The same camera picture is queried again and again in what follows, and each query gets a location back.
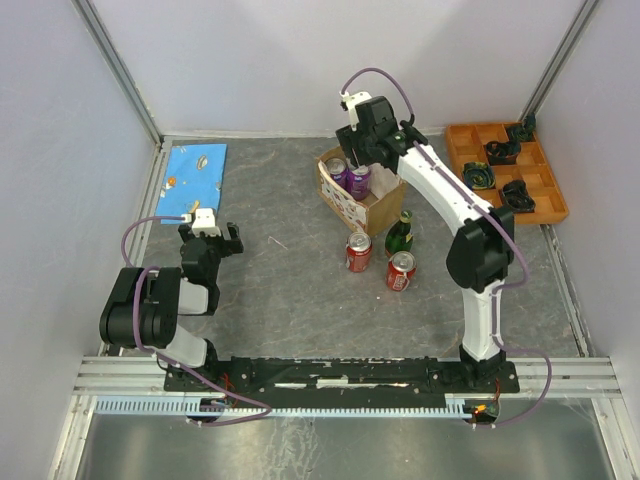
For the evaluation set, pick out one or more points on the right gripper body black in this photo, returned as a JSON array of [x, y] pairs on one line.
[[363, 137]]

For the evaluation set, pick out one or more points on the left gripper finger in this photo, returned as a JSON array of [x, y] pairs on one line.
[[185, 232], [234, 244]]

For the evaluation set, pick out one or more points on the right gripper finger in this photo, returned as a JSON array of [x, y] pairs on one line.
[[372, 153], [344, 136]]

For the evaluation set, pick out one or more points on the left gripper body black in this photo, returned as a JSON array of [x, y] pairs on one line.
[[217, 250]]

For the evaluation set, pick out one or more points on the purple soda can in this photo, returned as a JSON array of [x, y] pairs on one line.
[[337, 170], [358, 182]]

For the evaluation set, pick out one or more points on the green glass bottle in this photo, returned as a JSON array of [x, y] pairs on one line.
[[399, 237]]

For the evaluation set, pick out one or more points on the red cola can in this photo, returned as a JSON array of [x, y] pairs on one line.
[[400, 270], [358, 252]]

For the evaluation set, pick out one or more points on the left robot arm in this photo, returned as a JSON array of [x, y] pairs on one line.
[[144, 312]]

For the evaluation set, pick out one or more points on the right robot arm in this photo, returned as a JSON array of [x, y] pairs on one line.
[[482, 248]]

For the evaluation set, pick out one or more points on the blue patterned cloth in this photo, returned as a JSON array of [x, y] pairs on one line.
[[193, 179]]

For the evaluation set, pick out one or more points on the rolled green blue sock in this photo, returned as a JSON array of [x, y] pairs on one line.
[[478, 176]]

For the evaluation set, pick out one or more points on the rolled dark sock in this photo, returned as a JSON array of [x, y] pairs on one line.
[[502, 153]]

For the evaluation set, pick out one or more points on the orange divided tray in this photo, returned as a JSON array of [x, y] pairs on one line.
[[466, 144]]

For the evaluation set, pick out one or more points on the rolled sock in corner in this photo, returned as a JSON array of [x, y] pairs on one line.
[[524, 131]]

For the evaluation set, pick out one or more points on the rolled black sock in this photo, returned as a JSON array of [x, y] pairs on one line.
[[516, 197]]

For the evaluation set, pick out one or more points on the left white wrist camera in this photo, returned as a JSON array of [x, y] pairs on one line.
[[202, 222]]

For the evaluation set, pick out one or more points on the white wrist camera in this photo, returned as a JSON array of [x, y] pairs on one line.
[[202, 222], [349, 102]]

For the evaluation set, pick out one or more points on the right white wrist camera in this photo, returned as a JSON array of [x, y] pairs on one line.
[[349, 102]]

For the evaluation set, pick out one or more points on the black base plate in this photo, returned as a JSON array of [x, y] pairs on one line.
[[360, 383]]

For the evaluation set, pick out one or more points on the aluminium frame rail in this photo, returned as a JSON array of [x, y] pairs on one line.
[[571, 377]]

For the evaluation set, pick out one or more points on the blue slotted cable duct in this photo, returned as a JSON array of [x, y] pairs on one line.
[[195, 407]]

